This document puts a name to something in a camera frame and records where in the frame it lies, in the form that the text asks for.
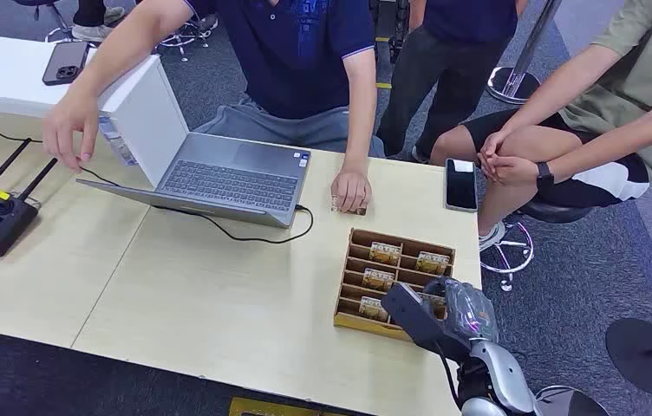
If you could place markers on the person's right hand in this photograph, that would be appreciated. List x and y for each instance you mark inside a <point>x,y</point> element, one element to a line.
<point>495,146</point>
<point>70,129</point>

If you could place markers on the person's left hand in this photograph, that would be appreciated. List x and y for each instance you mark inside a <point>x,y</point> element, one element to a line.
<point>352,189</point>
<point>512,171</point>

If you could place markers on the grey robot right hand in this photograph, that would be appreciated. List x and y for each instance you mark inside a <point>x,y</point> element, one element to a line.
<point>472,313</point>

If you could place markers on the person's left forearm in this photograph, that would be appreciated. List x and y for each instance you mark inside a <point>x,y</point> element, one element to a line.
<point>360,115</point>
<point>619,140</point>

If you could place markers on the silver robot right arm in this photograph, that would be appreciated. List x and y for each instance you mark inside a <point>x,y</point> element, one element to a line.
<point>504,373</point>

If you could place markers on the person's right forearm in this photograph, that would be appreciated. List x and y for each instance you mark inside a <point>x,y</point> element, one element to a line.
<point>125,49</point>
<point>556,94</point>

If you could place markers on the wooden slotted card holder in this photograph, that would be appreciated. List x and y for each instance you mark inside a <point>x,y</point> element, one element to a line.
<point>355,278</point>

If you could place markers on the person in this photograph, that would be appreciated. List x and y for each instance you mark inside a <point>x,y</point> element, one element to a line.
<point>297,63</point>
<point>630,74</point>
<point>93,20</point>
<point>446,69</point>

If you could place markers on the black wrist watch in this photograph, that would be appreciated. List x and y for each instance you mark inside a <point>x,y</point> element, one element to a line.
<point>544,175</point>

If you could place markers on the printed label sticker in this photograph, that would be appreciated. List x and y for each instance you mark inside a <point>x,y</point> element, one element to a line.
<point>118,140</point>

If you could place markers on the black smartphone with white sticker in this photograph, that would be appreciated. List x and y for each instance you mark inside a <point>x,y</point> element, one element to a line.
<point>461,186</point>

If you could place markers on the black stool with chrome base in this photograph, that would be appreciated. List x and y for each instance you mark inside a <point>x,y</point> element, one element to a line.
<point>553,211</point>

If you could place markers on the dark office chair base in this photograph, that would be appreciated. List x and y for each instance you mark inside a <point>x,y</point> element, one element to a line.
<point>53,17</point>

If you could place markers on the grey laptop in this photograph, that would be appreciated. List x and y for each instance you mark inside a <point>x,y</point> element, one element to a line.
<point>228,183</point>

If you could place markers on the chrome chair base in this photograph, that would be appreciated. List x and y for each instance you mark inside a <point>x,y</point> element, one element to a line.
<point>185,40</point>

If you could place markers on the black machine base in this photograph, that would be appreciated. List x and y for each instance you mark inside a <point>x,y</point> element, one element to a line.
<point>389,23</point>

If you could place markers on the black round stand base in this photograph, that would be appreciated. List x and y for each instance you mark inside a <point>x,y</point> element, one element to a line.
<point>642,362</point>

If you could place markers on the dark wrist camera box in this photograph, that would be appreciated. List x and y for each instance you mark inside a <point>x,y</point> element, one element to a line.
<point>418,321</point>

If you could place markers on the dark phone with camera lenses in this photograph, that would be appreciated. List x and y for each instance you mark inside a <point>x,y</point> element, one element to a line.
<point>66,60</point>

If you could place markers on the chrome stanchion post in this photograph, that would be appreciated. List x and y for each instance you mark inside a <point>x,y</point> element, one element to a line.
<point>518,69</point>

